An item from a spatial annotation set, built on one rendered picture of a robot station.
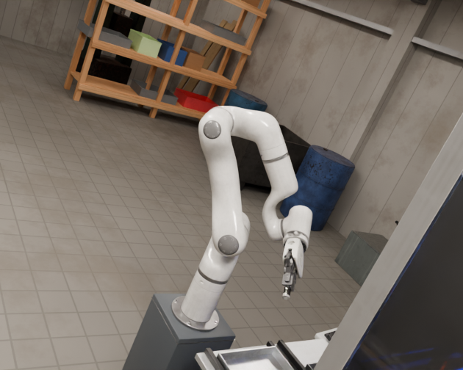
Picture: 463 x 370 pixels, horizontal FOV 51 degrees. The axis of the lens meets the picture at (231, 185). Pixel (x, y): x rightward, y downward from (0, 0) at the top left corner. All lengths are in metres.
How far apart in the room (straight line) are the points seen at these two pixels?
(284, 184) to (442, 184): 0.65
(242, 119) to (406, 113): 4.48
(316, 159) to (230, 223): 4.06
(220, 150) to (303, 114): 5.52
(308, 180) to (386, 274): 4.56
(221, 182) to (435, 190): 0.76
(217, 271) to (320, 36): 5.83
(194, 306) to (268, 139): 0.67
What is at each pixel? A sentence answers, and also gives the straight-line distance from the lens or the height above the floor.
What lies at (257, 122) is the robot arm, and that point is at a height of 1.63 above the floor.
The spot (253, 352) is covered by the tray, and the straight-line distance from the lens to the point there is 1.81.
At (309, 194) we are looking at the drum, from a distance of 5.69.
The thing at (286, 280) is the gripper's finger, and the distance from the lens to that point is 1.53.
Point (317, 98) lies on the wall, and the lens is 6.96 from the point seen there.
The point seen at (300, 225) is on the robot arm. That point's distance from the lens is 1.66.
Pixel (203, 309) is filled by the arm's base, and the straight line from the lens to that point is 1.82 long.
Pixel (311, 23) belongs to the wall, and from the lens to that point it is 7.51.
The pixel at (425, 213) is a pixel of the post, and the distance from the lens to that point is 1.11.
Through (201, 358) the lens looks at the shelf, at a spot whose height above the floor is 0.88.
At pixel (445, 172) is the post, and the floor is 1.79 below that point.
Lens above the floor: 1.91
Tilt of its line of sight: 18 degrees down
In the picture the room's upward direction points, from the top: 24 degrees clockwise
